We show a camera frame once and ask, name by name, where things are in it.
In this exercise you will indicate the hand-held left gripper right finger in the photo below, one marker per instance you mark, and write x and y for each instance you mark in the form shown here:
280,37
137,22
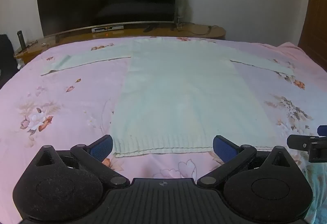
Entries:
224,148

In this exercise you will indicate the silver set-top box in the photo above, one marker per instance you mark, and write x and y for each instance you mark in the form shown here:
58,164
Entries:
107,29

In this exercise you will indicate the wooden television cabinet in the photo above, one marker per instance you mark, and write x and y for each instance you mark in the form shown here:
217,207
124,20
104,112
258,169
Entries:
199,31

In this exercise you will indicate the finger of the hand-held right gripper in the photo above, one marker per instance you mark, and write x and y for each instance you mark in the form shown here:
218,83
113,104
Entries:
301,141
322,130

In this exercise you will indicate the pink floral bedsheet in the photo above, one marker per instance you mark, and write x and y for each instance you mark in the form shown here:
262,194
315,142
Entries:
63,101

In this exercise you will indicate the brown wooden door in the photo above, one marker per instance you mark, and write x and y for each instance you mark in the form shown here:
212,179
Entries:
315,22

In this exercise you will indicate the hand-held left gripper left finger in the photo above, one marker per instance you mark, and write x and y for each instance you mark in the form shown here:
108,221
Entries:
101,148

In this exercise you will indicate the black chair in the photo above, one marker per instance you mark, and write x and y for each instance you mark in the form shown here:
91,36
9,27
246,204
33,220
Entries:
6,58

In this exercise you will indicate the white knit sweater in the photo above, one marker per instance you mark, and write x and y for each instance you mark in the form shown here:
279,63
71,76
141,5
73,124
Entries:
184,91

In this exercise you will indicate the light teal cloth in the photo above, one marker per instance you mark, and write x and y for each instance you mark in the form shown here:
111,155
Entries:
318,188

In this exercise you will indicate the black television foot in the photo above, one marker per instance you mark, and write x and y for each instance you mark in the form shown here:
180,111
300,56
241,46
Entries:
150,27

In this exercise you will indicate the black bottle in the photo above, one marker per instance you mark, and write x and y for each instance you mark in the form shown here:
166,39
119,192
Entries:
21,39

